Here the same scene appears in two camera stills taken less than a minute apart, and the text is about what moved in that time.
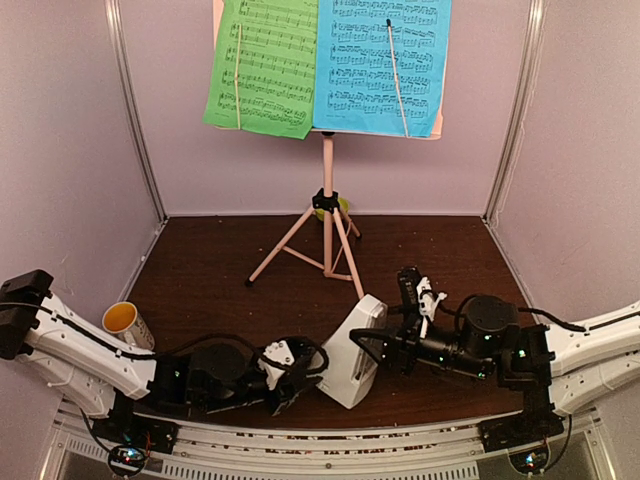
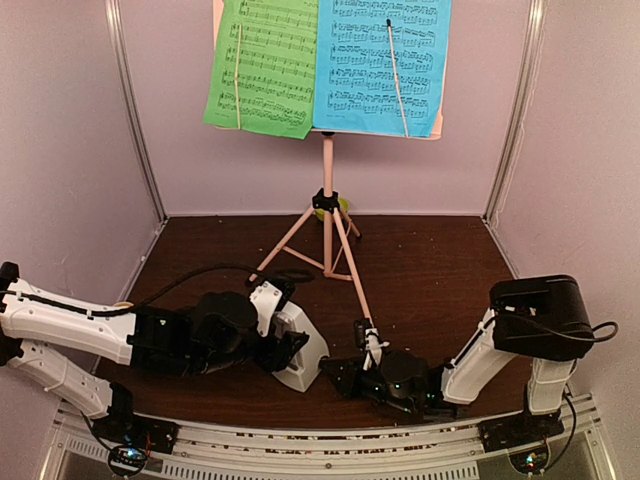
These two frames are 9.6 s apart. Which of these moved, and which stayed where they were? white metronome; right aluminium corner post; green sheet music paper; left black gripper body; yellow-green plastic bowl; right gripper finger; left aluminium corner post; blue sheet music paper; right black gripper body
Moved: right gripper finger; white metronome; left black gripper body; right black gripper body
Stayed: left aluminium corner post; blue sheet music paper; green sheet music paper; right aluminium corner post; yellow-green plastic bowl
